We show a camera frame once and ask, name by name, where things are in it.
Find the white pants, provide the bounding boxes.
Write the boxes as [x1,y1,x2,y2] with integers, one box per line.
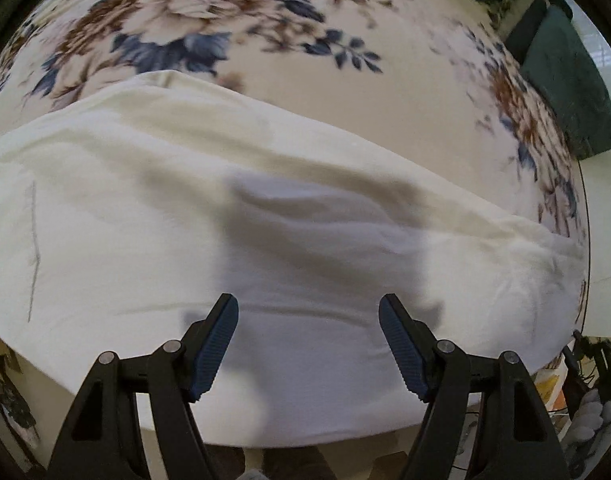
[0,72,585,448]

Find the white bed headboard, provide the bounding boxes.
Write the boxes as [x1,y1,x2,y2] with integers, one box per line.
[566,0,611,338]

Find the floral bed blanket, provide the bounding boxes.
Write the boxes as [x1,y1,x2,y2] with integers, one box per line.
[0,0,585,246]

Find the folded dark teal garment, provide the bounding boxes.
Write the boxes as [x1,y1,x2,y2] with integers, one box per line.
[505,0,611,159]

